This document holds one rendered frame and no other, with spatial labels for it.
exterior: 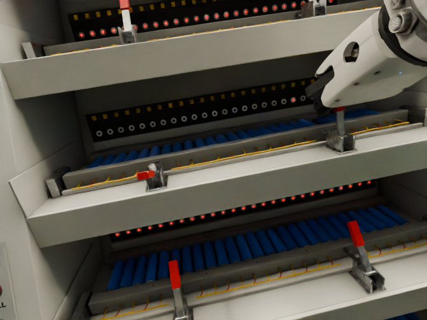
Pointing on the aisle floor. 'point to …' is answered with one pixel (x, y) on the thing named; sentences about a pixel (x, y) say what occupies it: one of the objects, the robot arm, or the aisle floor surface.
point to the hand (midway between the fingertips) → (330, 101)
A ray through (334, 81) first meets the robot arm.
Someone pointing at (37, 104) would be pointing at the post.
